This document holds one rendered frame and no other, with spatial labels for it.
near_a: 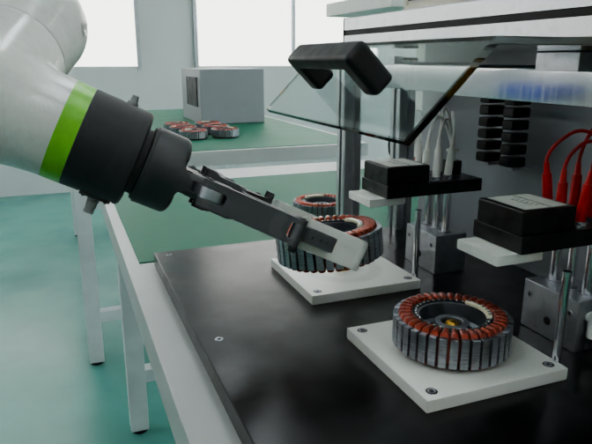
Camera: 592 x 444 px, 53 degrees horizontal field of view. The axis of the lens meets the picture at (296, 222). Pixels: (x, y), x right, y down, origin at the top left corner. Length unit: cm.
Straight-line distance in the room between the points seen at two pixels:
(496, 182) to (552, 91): 33
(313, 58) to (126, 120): 19
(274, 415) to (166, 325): 26
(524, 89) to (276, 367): 36
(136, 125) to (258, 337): 25
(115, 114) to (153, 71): 467
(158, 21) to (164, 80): 47
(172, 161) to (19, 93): 13
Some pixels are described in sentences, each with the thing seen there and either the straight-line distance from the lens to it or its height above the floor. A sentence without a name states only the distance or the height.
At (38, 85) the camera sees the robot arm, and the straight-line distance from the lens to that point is 55.
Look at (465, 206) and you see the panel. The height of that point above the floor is 83.
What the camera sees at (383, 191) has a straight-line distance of 77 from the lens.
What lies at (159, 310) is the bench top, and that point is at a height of 75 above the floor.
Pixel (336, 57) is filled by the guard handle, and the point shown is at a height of 105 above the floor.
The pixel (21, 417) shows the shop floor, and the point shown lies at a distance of 209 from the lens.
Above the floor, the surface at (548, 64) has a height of 105.
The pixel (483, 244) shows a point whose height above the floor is 88.
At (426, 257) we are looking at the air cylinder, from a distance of 85.
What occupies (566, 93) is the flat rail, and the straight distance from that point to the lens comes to 60.
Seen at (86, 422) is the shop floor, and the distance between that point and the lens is 200.
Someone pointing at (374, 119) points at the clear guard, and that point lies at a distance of 38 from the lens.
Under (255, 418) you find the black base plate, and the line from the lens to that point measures 51.
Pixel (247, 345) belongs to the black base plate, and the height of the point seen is 77.
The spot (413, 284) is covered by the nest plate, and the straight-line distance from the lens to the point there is 78.
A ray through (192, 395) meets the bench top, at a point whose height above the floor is 75.
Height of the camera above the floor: 105
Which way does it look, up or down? 15 degrees down
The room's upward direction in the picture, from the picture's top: straight up
